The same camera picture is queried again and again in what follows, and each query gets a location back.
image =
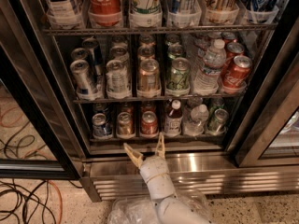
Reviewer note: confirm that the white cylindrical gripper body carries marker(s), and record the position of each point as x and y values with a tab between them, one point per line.
151	167

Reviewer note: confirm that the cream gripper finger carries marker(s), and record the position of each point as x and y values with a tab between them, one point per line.
160	148
135	156

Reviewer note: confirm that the red coke can bottom shelf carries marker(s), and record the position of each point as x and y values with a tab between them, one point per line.
149	123

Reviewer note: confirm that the red coke can shelf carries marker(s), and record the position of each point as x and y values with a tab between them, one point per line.
236	73
149	123

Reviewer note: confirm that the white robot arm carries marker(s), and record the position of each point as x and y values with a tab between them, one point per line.
172	210

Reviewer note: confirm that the gold can bottom shelf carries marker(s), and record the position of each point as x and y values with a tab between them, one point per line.
125	125

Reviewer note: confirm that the red coke can behind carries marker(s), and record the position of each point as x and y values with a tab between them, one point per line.
148	106

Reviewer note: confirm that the blue can bottom shelf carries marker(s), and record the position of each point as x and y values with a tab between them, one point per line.
101	127

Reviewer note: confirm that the clear water bottle bottom shelf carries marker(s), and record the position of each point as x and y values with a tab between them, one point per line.
194	120

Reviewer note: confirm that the clear water bottle shelf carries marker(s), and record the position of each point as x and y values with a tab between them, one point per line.
210	66
194	120

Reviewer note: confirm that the green can bottom shelf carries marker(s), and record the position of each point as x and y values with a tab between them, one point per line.
217	122

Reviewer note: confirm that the green can shelf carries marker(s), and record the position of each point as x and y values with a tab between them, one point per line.
178	77
217	122

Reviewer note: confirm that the copper can middle shelf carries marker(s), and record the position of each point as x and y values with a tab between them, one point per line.
148	79

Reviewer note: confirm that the green can middle shelf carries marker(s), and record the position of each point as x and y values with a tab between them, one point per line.
178	77

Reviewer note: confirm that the white silver can middle shelf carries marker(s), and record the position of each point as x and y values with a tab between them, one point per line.
118	85

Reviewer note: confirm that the clear water bottle middle shelf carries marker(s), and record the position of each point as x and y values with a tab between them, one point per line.
210	66

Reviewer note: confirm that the silver blue can middle shelf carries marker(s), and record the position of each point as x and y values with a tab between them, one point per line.
86	86

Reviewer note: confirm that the glass fridge door left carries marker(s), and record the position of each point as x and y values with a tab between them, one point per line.
28	146

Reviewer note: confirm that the glass fridge door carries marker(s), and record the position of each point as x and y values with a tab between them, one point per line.
271	141
28	146

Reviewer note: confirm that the stainless steel fridge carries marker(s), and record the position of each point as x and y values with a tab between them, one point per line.
41	55

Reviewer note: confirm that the red coke can middle shelf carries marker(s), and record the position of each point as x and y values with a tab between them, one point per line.
236	73

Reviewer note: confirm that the glass fridge door right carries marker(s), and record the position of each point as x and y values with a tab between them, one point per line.
271	141

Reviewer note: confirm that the green white bottle top shelf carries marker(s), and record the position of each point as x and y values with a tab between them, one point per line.
144	13

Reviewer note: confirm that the large coke bottle top shelf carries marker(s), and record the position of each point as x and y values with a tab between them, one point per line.
105	11

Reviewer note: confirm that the white tea carton top shelf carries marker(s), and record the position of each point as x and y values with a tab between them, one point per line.
64	14

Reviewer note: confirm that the brown tea bottle white cap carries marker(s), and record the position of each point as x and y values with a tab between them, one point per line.
173	119

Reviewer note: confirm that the clear plastic bag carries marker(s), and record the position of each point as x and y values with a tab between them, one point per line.
141	210

